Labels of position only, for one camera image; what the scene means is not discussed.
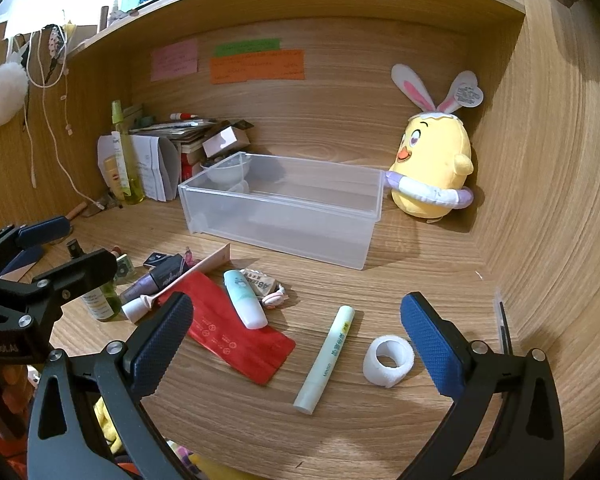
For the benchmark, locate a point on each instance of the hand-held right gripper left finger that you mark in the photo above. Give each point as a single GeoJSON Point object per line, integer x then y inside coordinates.
{"type": "Point", "coordinates": [162, 340]}

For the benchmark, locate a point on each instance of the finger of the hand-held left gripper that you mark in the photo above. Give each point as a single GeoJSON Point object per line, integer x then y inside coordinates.
{"type": "Point", "coordinates": [45, 230]}
{"type": "Point", "coordinates": [80, 270]}

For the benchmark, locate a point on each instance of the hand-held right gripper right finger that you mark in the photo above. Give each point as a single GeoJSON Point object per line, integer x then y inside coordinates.
{"type": "Point", "coordinates": [432, 345]}

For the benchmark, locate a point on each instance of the small white bottle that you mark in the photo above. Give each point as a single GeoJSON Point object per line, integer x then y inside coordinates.
{"type": "Point", "coordinates": [135, 307]}

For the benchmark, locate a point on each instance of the dark purple tube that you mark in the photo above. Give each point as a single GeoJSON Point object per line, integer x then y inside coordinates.
{"type": "Point", "coordinates": [155, 282]}

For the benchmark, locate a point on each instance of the white velcro tape roll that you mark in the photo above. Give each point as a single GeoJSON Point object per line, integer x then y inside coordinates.
{"type": "Point", "coordinates": [375, 375]}

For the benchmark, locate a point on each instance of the red foil packet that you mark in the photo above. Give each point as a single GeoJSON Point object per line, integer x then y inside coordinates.
{"type": "Point", "coordinates": [240, 345]}

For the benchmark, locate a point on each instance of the white teal lotion bottle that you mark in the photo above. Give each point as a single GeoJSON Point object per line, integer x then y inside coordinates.
{"type": "Point", "coordinates": [245, 300]}

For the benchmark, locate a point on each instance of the pale green tube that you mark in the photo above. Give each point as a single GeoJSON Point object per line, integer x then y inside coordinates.
{"type": "Point", "coordinates": [327, 355]}

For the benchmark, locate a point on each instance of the clear plastic storage bin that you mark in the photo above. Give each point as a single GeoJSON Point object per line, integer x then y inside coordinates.
{"type": "Point", "coordinates": [280, 220]}

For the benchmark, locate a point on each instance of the peach stick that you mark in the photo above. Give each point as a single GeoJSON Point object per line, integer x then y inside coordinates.
{"type": "Point", "coordinates": [77, 210]}

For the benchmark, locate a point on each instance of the small green patterned box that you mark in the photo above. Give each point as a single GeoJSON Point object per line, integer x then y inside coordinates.
{"type": "Point", "coordinates": [123, 266]}

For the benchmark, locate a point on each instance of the black pen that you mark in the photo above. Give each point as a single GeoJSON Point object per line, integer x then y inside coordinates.
{"type": "Point", "coordinates": [504, 330]}

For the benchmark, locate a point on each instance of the small blue packet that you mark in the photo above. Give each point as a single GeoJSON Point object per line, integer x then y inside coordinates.
{"type": "Point", "coordinates": [156, 259]}

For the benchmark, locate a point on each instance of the cream lotion bottle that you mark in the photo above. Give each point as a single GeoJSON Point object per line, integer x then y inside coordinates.
{"type": "Point", "coordinates": [112, 177]}

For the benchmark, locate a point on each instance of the long pink carton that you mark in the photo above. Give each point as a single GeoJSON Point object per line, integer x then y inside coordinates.
{"type": "Point", "coordinates": [210, 260]}

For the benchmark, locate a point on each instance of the tall yellow-green spray bottle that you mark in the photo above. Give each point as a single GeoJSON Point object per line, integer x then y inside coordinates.
{"type": "Point", "coordinates": [125, 170]}

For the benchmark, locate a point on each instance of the white fluffy pompom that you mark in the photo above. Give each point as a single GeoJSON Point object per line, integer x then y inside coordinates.
{"type": "Point", "coordinates": [5, 92]}

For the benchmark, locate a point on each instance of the dark green small box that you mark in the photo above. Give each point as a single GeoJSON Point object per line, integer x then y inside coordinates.
{"type": "Point", "coordinates": [144, 123]}

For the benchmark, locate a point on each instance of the red box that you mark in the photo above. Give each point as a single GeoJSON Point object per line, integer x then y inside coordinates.
{"type": "Point", "coordinates": [189, 166]}

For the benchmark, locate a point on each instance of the stack of books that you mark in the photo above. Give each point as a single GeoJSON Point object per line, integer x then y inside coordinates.
{"type": "Point", "coordinates": [190, 135]}

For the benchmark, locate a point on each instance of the white bowl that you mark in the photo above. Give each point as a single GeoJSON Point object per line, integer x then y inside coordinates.
{"type": "Point", "coordinates": [225, 172]}

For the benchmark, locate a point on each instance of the red white marker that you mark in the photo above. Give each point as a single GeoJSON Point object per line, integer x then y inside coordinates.
{"type": "Point", "coordinates": [184, 116]}

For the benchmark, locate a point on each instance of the yellow chick plush toy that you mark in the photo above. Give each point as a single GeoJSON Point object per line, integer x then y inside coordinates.
{"type": "Point", "coordinates": [430, 160]}

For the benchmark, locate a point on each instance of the small cardboard box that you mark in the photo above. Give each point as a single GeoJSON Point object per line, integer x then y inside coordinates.
{"type": "Point", "coordinates": [225, 141]}

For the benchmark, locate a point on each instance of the pink paper note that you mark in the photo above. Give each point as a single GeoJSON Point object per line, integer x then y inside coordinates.
{"type": "Point", "coordinates": [175, 60]}

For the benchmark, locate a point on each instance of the orange paper note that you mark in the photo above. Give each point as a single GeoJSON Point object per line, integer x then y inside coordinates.
{"type": "Point", "coordinates": [257, 67]}

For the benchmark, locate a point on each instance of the green paper note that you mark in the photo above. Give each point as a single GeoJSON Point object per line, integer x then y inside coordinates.
{"type": "Point", "coordinates": [247, 47]}

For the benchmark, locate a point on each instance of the wooden shelf board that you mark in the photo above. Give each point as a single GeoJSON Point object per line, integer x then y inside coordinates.
{"type": "Point", "coordinates": [330, 15]}

